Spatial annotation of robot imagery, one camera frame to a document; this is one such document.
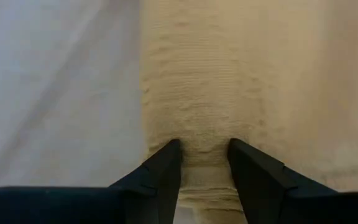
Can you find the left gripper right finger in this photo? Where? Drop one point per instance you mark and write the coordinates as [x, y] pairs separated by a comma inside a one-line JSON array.
[[275, 199]]

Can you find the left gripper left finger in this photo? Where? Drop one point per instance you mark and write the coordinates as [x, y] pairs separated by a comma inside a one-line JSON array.
[[135, 202]]

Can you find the orange towel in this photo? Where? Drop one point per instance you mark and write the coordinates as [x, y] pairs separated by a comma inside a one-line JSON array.
[[204, 77]]

